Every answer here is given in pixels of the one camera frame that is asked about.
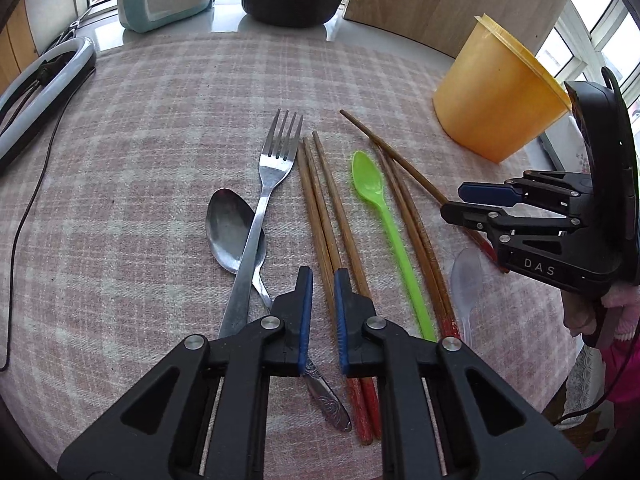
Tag kitchen scissors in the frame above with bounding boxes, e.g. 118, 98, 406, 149
46, 6, 92, 51

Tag black clay pot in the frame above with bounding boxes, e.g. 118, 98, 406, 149
241, 0, 342, 28

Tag person's right hand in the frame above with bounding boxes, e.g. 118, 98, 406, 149
561, 282, 639, 341

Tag green plastic spoon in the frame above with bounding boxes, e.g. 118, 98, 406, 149
350, 151, 436, 342

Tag pink plaid table mat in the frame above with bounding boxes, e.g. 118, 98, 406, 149
1, 34, 579, 479

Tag white ring light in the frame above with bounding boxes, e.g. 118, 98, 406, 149
1, 37, 96, 172

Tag yellow plastic utensil bucket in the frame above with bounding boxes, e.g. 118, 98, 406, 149
433, 14, 570, 164

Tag steel fork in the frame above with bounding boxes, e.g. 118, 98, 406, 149
218, 110, 304, 339

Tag steel spoon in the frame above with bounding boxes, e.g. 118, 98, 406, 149
205, 188, 352, 432

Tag clear plastic spoon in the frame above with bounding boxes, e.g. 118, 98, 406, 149
449, 248, 483, 347

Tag slatted pine wood board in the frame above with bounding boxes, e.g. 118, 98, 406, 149
0, 0, 38, 93

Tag black cable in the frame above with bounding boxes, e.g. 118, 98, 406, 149
0, 66, 97, 373

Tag white plastic cutting board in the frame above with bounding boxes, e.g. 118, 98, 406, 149
25, 0, 77, 54

